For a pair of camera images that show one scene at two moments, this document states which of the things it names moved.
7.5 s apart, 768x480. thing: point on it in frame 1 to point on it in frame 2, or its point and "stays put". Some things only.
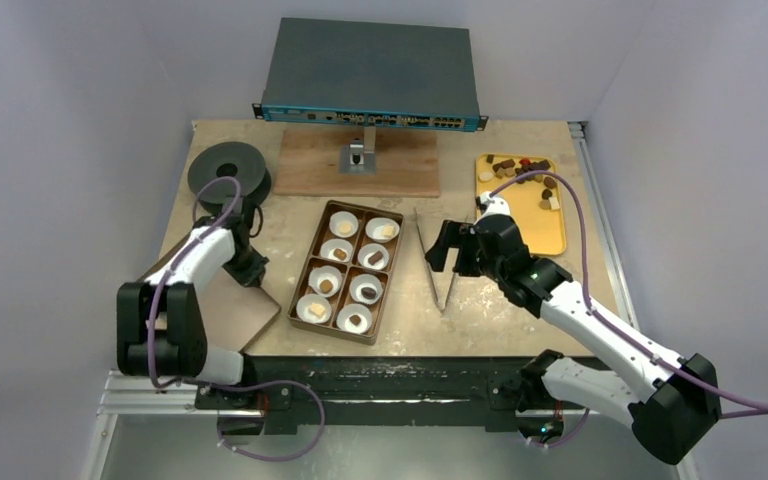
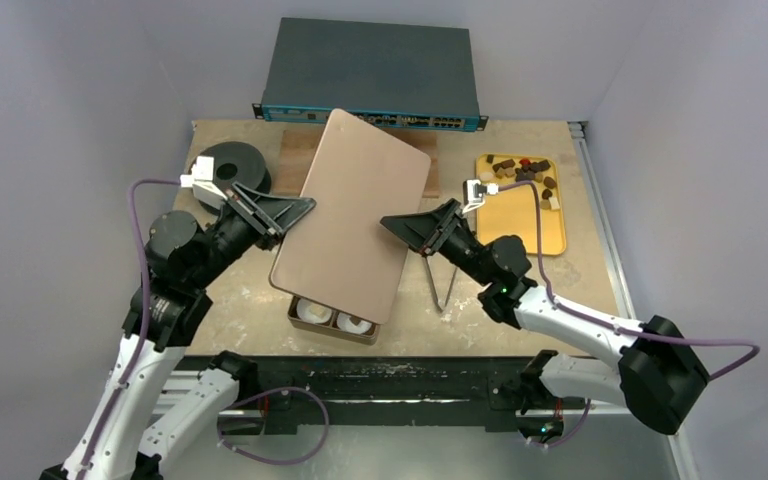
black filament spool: (229, 159) stays put
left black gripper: (253, 275) to (270, 216)
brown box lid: (235, 311) to (339, 253)
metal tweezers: (421, 236) stays put
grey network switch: (372, 74) stays put
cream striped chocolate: (316, 309) stays put
